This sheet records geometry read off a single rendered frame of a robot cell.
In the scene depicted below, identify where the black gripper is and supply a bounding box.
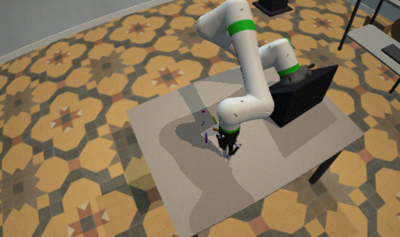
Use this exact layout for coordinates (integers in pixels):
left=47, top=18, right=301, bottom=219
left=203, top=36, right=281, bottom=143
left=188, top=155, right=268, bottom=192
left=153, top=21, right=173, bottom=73
left=216, top=133, right=241, bottom=160

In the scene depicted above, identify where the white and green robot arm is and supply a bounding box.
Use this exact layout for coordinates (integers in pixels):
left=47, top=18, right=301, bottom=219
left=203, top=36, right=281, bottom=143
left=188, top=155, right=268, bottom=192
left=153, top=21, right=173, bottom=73
left=196, top=0, right=315, bottom=139

